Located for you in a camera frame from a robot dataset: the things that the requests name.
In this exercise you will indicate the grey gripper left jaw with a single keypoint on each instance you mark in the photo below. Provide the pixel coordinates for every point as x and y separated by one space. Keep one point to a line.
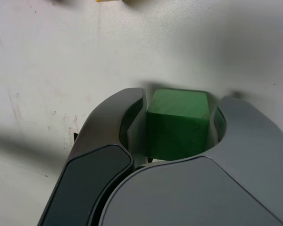
96 176

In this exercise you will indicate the yellow cube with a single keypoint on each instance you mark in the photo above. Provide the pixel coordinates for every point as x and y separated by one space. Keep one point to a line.
98 1

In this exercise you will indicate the green cube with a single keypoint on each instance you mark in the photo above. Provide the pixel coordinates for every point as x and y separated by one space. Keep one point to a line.
179 124

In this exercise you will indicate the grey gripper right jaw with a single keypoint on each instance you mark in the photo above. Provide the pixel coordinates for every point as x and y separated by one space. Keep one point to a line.
202 193

